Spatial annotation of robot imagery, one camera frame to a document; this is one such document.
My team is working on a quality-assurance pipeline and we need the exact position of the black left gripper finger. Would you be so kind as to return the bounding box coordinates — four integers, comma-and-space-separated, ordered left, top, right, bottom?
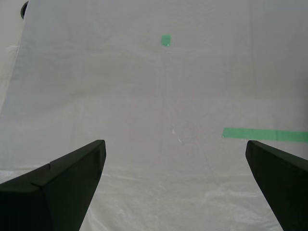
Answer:
245, 140, 308, 231
0, 139, 107, 231

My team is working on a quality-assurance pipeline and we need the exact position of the long green tape strip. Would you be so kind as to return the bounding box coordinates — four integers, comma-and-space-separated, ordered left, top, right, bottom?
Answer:
222, 127, 308, 143

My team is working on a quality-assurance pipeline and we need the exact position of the white table cover sheet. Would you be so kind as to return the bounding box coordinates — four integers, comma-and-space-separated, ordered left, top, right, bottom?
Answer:
0, 0, 308, 231

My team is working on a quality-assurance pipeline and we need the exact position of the small green tape square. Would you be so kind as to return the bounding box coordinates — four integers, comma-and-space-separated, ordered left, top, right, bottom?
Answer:
160, 34, 172, 48

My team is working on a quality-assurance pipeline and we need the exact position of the dark round object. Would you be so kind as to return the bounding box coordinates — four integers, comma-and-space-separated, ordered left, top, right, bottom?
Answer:
20, 0, 29, 19

